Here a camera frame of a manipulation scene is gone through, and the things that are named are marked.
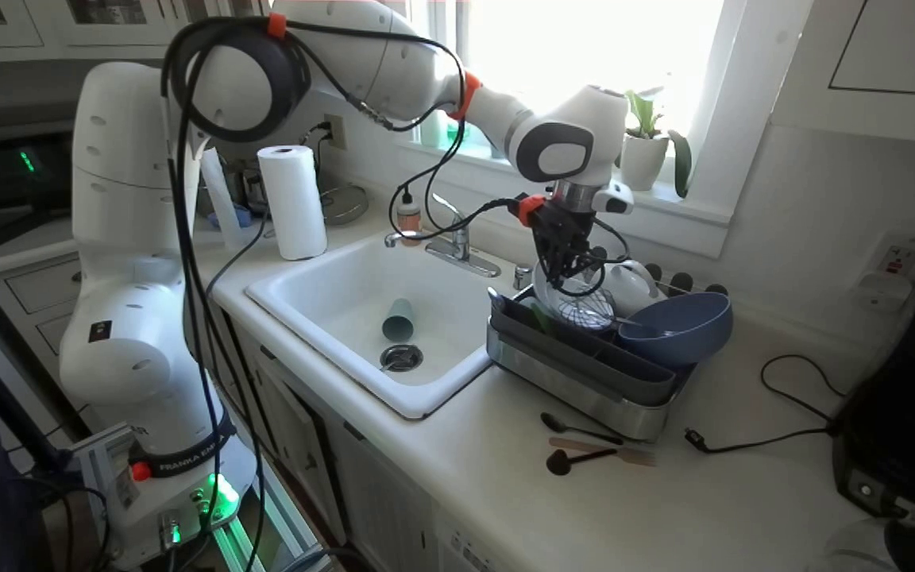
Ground chrome faucet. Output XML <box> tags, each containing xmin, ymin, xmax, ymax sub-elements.
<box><xmin>381</xmin><ymin>195</ymin><xmax>505</xmax><ymax>283</ymax></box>

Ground metal sink drain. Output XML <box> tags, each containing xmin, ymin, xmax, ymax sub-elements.
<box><xmin>377</xmin><ymin>340</ymin><xmax>426</xmax><ymax>376</ymax></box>

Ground blue bowl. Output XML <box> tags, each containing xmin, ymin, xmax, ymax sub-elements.
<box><xmin>613</xmin><ymin>288</ymin><xmax>736</xmax><ymax>371</ymax></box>

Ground round metal mesh strainer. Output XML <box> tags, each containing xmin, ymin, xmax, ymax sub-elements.
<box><xmin>316</xmin><ymin>180</ymin><xmax>371</xmax><ymax>230</ymax></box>

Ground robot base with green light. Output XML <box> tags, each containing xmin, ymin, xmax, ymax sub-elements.
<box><xmin>60</xmin><ymin>420</ymin><xmax>308</xmax><ymax>572</ymax></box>

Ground glass-door upper cabinets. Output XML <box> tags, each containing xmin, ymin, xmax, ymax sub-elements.
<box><xmin>0</xmin><ymin>0</ymin><xmax>202</xmax><ymax>62</ymax></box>

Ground small teal glass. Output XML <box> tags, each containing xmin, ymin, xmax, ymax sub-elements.
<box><xmin>441</xmin><ymin>110</ymin><xmax>479</xmax><ymax>152</ymax></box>

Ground white paper towel roll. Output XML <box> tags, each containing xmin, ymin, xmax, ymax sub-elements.
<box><xmin>255</xmin><ymin>143</ymin><xmax>331</xmax><ymax>265</ymax></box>

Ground black long utensil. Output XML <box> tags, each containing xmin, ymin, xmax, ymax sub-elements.
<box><xmin>536</xmin><ymin>410</ymin><xmax>631</xmax><ymax>449</ymax></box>

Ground white wall outlet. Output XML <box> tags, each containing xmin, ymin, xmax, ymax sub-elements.
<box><xmin>860</xmin><ymin>230</ymin><xmax>915</xmax><ymax>311</ymax></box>

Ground black oven with green display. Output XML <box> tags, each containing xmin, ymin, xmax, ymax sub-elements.
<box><xmin>0</xmin><ymin>125</ymin><xmax>88</xmax><ymax>231</ymax></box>

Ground white round mug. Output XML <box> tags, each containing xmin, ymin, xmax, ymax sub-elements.
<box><xmin>597</xmin><ymin>257</ymin><xmax>667</xmax><ymax>317</ymax></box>

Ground window with white frame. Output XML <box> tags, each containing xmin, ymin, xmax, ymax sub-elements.
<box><xmin>405</xmin><ymin>0</ymin><xmax>801</xmax><ymax>260</ymax></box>

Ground white ceramic sink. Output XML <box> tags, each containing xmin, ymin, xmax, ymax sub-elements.
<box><xmin>241</xmin><ymin>230</ymin><xmax>501</xmax><ymax>424</ymax></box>

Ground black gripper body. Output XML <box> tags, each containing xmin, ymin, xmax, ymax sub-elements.
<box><xmin>528</xmin><ymin>195</ymin><xmax>602</xmax><ymax>268</ymax></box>

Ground white plate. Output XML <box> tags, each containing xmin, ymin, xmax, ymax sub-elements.
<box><xmin>536</xmin><ymin>270</ymin><xmax>621</xmax><ymax>331</ymax></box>

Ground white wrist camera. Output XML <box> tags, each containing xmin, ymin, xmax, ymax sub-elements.
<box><xmin>595</xmin><ymin>176</ymin><xmax>639</xmax><ymax>215</ymax></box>

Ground white lower cabinets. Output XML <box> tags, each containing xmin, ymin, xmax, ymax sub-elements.
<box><xmin>206</xmin><ymin>301</ymin><xmax>515</xmax><ymax>572</ymax></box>

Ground white plastic tube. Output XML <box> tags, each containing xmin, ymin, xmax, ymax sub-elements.
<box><xmin>196</xmin><ymin>143</ymin><xmax>244</xmax><ymax>245</ymax></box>

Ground thin black counter cable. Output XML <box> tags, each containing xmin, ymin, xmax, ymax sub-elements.
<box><xmin>685</xmin><ymin>350</ymin><xmax>855</xmax><ymax>459</ymax></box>

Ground large black appliance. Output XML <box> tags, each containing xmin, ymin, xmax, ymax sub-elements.
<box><xmin>829</xmin><ymin>237</ymin><xmax>915</xmax><ymax>535</ymax></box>

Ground grey dish drying rack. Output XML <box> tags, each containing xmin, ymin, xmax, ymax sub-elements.
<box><xmin>482</xmin><ymin>249</ymin><xmax>736</xmax><ymax>445</ymax></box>

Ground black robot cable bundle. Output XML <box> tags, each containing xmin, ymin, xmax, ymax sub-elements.
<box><xmin>158</xmin><ymin>11</ymin><xmax>635</xmax><ymax>572</ymax></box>

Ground small amber bottle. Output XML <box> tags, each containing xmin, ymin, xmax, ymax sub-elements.
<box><xmin>390</xmin><ymin>189</ymin><xmax>426</xmax><ymax>242</ymax></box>

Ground white upper cabinet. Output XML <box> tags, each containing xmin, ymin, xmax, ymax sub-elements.
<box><xmin>774</xmin><ymin>0</ymin><xmax>915</xmax><ymax>151</ymax></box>

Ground plant in white pot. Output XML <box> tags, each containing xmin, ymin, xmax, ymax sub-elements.
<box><xmin>617</xmin><ymin>87</ymin><xmax>698</xmax><ymax>202</ymax></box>

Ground black round-headed spoon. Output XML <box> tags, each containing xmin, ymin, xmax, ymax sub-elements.
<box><xmin>543</xmin><ymin>445</ymin><xmax>623</xmax><ymax>479</ymax></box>

